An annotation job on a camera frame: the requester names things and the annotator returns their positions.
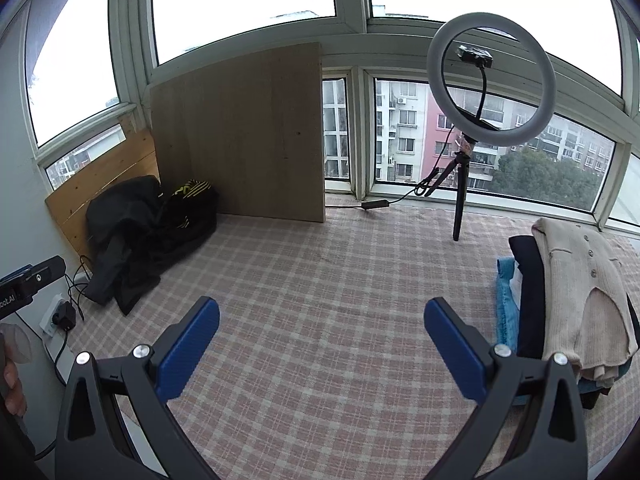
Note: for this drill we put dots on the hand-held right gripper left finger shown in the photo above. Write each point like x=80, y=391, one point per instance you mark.
x=187, y=345

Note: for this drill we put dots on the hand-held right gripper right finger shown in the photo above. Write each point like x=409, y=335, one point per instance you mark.
x=455, y=350

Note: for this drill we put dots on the black garment with yellow trim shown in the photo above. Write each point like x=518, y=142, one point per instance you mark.
x=195, y=225

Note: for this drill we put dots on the person's left forearm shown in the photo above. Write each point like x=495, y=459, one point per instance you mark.
x=17, y=450

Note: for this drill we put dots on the person's left hand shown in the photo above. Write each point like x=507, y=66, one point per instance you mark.
x=12, y=395

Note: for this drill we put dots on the white power strip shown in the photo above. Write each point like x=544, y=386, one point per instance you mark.
x=49, y=317

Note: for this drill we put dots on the black charger plug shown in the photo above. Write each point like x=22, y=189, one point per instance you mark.
x=65, y=316

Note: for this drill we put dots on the blue jeans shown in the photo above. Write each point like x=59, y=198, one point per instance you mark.
x=507, y=305

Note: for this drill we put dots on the dark navy folded garment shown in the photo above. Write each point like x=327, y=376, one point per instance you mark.
x=530, y=300

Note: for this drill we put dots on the black jacket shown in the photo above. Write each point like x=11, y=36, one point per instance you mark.
x=130, y=245

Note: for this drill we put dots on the orange pine wood board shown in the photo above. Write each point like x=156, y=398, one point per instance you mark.
x=100, y=180

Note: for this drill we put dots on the beige knit cardigan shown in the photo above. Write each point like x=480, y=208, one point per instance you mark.
x=575, y=290

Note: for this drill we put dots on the pink plaid bed sheet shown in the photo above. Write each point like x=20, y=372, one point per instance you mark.
x=325, y=285

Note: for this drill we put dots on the black tripod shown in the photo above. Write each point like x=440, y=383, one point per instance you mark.
x=459, y=200

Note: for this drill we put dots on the teal folded garment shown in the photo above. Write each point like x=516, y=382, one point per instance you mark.
x=602, y=379

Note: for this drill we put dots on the green trees outside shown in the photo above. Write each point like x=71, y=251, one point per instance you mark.
x=540, y=175

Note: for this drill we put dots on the large pale wooden board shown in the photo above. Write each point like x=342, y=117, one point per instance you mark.
x=240, y=135

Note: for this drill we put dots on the black phone clamp with gooseneck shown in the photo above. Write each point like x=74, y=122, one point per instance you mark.
x=477, y=56

